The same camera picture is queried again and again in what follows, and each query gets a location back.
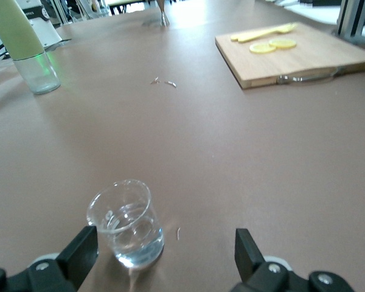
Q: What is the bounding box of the clear glass measuring cup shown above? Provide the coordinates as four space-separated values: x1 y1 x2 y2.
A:
86 179 165 269

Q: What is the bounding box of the aluminium frame post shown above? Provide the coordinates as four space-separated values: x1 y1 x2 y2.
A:
331 0 365 45

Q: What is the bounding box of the yellow plastic knife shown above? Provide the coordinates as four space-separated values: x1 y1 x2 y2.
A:
230 23 299 40

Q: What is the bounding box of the lemon slice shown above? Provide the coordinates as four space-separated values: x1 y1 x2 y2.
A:
249 43 277 55
268 38 297 50

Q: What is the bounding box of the green sleeved glass bottle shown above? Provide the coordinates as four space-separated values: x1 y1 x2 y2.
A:
0 0 61 95

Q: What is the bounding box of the wooden cutting board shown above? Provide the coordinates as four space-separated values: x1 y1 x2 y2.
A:
215 21 365 90

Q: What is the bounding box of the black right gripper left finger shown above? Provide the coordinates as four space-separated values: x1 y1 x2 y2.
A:
0 225 99 292

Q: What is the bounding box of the steel double cone jigger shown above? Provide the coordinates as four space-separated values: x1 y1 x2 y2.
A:
157 0 170 27

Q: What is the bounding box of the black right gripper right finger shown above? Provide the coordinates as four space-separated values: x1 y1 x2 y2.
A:
229 228 356 292

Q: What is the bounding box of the metal cutting board handle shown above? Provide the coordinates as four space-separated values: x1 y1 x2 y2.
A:
276 67 347 85

